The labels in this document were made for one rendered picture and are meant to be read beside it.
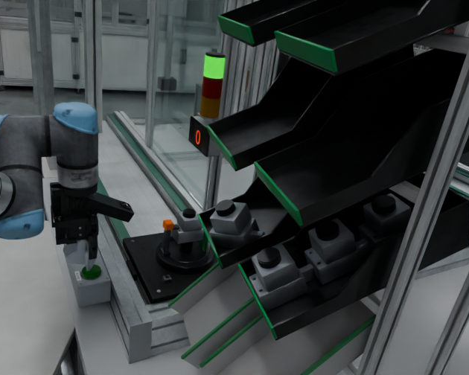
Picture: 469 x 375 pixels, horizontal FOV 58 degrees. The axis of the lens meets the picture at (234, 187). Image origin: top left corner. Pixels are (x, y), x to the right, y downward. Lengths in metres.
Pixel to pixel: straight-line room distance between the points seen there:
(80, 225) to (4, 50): 5.40
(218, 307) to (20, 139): 0.45
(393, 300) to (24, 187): 0.57
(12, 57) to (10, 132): 5.42
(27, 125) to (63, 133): 0.06
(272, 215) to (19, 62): 5.68
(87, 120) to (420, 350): 0.89
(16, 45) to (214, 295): 5.58
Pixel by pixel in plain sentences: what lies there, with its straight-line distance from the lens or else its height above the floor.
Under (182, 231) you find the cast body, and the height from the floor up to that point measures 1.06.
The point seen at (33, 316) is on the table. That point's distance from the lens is 1.08.
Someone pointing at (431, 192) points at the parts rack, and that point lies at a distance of 0.49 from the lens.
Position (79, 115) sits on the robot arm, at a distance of 0.80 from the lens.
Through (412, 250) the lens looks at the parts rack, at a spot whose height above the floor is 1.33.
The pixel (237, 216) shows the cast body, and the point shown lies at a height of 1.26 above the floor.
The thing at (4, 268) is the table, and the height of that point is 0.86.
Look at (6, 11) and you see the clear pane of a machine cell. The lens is 6.15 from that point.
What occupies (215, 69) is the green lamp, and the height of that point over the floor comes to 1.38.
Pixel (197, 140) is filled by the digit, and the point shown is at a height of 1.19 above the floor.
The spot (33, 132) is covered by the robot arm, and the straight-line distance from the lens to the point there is 0.81.
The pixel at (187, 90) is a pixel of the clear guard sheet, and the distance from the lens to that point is 1.33.
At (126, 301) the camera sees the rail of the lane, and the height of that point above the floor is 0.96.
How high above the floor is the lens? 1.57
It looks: 25 degrees down
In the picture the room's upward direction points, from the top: 8 degrees clockwise
